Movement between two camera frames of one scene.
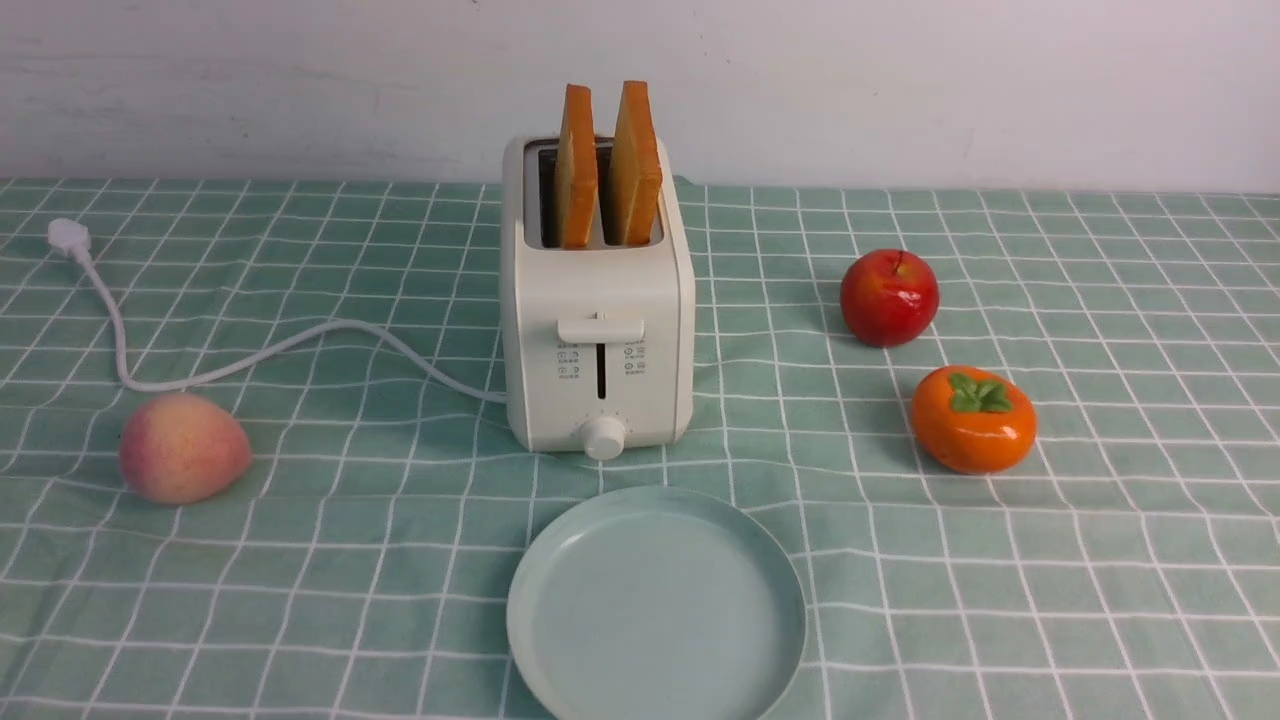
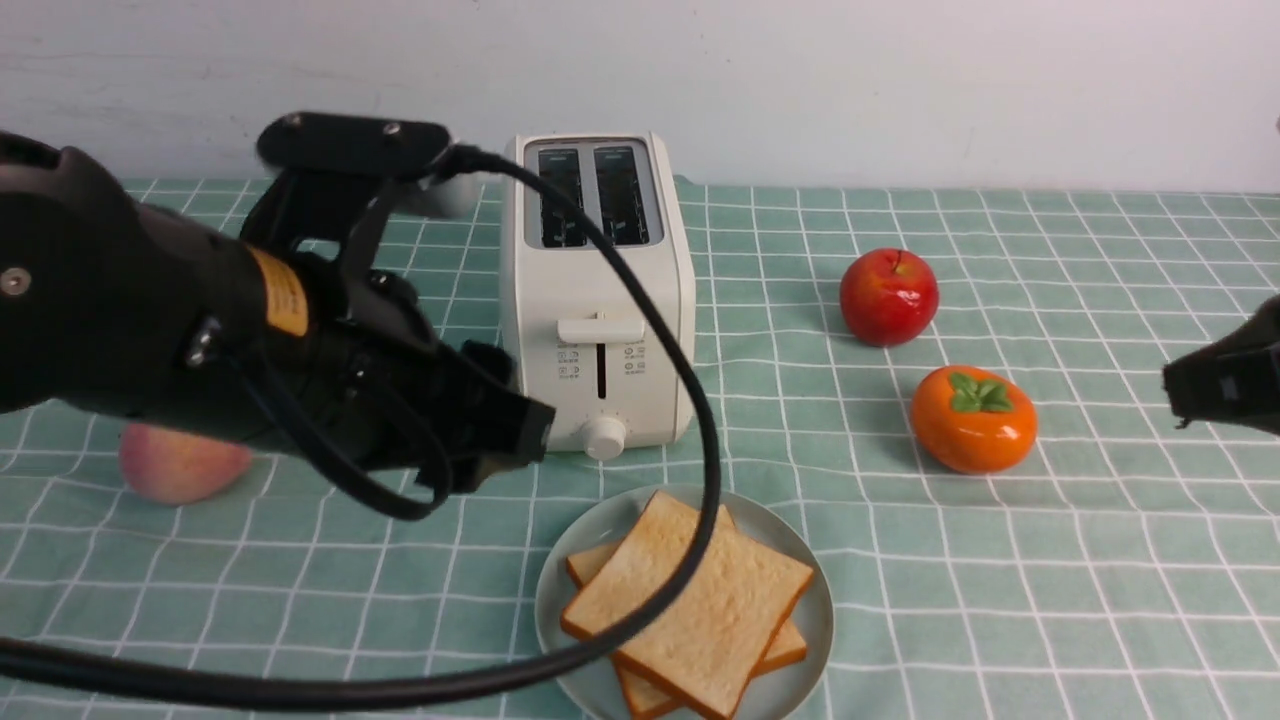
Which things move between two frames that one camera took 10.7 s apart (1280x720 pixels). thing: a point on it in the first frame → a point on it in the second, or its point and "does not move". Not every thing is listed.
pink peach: [183, 448] does not move
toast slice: [634, 168] → [714, 645]
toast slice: [576, 181] → [643, 699]
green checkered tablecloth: [1124, 565] does not move
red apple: [889, 297] does not move
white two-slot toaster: [599, 342] does not move
